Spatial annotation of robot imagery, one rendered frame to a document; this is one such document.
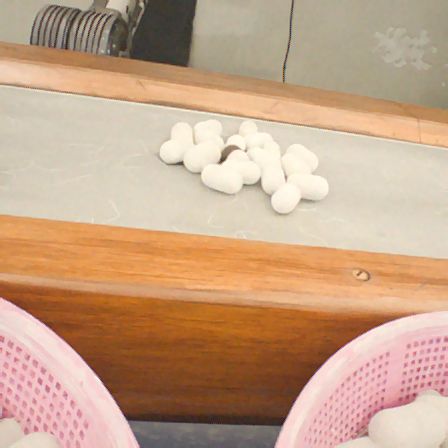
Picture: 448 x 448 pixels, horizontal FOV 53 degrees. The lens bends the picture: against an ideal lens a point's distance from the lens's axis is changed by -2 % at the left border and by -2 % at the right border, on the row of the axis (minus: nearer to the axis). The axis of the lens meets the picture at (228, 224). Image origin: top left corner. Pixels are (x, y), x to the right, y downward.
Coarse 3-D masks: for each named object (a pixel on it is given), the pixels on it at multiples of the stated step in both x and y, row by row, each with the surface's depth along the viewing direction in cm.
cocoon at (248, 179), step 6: (228, 162) 36; (234, 162) 36; (240, 162) 36; (246, 162) 36; (252, 162) 36; (234, 168) 36; (240, 168) 36; (246, 168) 36; (252, 168) 36; (258, 168) 36; (246, 174) 36; (252, 174) 36; (258, 174) 36; (246, 180) 36; (252, 180) 36
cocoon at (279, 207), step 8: (288, 184) 34; (280, 192) 33; (288, 192) 33; (296, 192) 34; (272, 200) 33; (280, 200) 33; (288, 200) 33; (296, 200) 33; (280, 208) 33; (288, 208) 33
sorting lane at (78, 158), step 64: (0, 128) 39; (64, 128) 41; (128, 128) 44; (192, 128) 47; (0, 192) 30; (64, 192) 31; (128, 192) 33; (192, 192) 34; (256, 192) 36; (384, 192) 41
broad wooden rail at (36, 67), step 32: (0, 64) 49; (32, 64) 50; (64, 64) 51; (96, 64) 53; (128, 64) 56; (160, 64) 59; (96, 96) 50; (128, 96) 51; (160, 96) 52; (192, 96) 52; (224, 96) 53; (256, 96) 54; (288, 96) 56; (320, 96) 59; (352, 96) 62; (320, 128) 54; (352, 128) 55; (384, 128) 56; (416, 128) 57
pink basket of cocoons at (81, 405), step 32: (0, 320) 17; (32, 320) 17; (0, 352) 17; (32, 352) 16; (64, 352) 15; (0, 384) 17; (32, 384) 17; (64, 384) 15; (96, 384) 15; (32, 416) 16; (64, 416) 15; (96, 416) 14
